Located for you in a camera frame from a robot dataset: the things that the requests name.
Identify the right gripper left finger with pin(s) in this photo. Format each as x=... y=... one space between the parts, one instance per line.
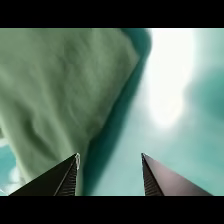
x=58 y=181

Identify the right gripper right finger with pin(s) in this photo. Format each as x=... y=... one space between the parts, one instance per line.
x=163 y=181

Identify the pale green shirt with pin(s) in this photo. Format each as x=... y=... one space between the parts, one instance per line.
x=60 y=96

